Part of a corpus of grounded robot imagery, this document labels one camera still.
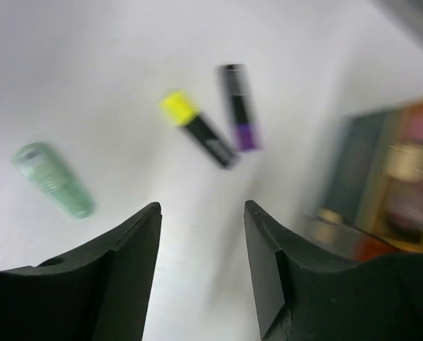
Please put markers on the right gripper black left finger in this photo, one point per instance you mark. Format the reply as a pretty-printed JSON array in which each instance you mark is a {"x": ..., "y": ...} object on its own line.
[{"x": 97, "y": 291}]

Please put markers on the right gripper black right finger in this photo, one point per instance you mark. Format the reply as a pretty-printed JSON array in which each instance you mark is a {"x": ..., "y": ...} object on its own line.
[{"x": 304, "y": 292}]

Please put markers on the pink yellow highlighter marker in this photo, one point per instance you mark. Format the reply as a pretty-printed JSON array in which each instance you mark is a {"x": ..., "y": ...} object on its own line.
[{"x": 185, "y": 115}]

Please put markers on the green translucent capsule tube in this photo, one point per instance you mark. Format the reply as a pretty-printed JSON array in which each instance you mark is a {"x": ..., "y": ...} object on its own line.
[{"x": 46, "y": 169}]

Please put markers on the black purple highlighter marker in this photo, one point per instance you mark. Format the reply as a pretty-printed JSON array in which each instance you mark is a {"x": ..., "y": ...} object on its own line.
[{"x": 236, "y": 92}]

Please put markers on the teal drawer organizer box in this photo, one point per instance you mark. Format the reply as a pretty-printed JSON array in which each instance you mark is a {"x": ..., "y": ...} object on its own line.
[{"x": 373, "y": 201}]

